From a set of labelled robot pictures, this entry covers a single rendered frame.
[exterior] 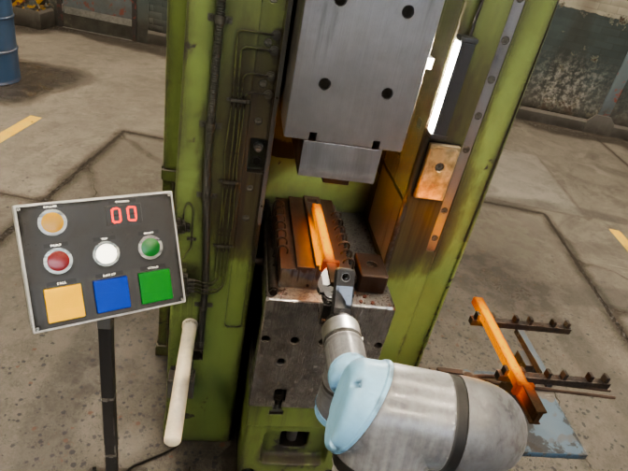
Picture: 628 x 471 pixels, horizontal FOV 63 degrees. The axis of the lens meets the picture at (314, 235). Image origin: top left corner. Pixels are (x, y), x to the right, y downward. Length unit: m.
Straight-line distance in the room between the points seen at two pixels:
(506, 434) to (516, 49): 1.06
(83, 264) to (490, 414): 0.92
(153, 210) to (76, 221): 0.17
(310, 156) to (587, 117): 7.09
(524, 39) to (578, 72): 6.46
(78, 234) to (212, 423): 1.12
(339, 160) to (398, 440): 0.82
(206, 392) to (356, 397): 1.43
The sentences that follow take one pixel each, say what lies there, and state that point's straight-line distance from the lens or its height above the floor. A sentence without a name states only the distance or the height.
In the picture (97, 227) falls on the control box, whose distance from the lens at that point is 1.26.
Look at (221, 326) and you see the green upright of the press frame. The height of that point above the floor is 0.62.
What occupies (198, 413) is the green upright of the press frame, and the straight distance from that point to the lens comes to 2.10.
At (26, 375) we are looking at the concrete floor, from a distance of 2.53.
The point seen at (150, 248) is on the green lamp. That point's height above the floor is 1.09.
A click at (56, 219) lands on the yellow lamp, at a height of 1.17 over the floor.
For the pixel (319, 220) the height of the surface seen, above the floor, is 1.04.
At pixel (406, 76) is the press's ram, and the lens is 1.25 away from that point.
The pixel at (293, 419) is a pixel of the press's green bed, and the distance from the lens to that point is 1.81.
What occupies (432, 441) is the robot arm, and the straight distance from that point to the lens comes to 0.63.
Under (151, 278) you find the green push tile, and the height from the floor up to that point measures 1.03.
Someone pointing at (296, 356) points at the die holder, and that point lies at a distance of 1.59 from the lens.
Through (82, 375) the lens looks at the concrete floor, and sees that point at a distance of 2.49.
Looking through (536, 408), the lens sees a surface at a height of 0.96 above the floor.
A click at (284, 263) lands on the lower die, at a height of 0.98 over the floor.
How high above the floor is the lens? 1.81
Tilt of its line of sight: 31 degrees down
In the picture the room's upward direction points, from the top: 12 degrees clockwise
